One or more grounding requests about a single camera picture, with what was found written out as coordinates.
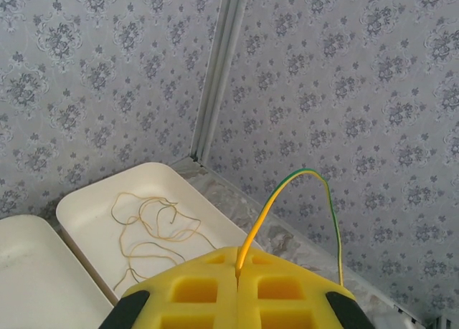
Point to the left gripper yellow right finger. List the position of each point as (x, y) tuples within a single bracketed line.
[(279, 268)]

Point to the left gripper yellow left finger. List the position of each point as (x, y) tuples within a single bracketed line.
[(201, 268)]

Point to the white plastic tray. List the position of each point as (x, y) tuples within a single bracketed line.
[(36, 271), (89, 214)]

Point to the aluminium frame post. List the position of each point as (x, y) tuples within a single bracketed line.
[(218, 74)]

